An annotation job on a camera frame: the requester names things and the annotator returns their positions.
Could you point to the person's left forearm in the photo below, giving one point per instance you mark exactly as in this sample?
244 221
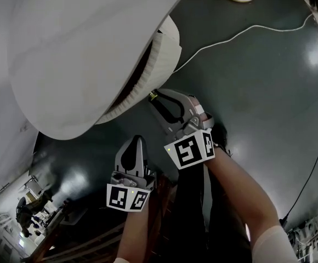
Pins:
137 234

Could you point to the person's right hand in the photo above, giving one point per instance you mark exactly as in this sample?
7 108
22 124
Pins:
200 111

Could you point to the white ribbed drawer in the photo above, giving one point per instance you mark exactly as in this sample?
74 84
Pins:
163 56

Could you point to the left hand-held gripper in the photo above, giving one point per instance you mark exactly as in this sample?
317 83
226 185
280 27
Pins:
126 193

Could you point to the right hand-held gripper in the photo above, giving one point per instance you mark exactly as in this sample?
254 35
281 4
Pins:
189 149

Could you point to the cluttered metal shelf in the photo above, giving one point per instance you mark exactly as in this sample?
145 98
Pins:
312 240

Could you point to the person's right forearm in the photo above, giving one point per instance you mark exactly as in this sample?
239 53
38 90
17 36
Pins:
246 201

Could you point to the person's black trousers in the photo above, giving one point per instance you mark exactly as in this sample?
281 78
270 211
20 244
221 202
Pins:
192 215

